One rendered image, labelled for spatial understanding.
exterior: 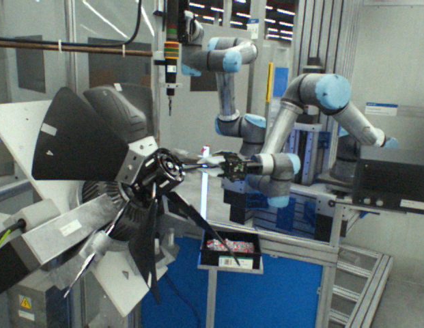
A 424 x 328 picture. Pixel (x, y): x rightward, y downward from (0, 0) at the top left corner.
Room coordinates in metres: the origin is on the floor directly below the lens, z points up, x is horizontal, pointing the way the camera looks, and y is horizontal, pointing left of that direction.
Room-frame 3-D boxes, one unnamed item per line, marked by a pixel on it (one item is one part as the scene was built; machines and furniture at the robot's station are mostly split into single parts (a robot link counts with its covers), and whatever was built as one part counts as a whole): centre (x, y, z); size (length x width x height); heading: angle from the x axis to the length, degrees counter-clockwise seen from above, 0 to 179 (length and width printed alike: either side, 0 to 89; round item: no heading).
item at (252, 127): (1.88, -0.20, 1.20); 0.13 x 0.12 x 0.14; 72
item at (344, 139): (1.60, -0.63, 1.20); 0.13 x 0.12 x 0.14; 30
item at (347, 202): (1.23, -0.58, 1.04); 0.24 x 0.03 x 0.03; 72
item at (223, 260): (1.22, -0.08, 0.85); 0.22 x 0.17 x 0.07; 87
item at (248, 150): (1.88, -0.21, 1.09); 0.15 x 0.15 x 0.10
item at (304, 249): (1.40, -0.07, 0.82); 0.90 x 0.04 x 0.08; 72
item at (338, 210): (1.26, -0.48, 0.96); 0.03 x 0.03 x 0.20; 72
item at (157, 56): (1.09, 0.15, 1.48); 0.09 x 0.07 x 0.10; 107
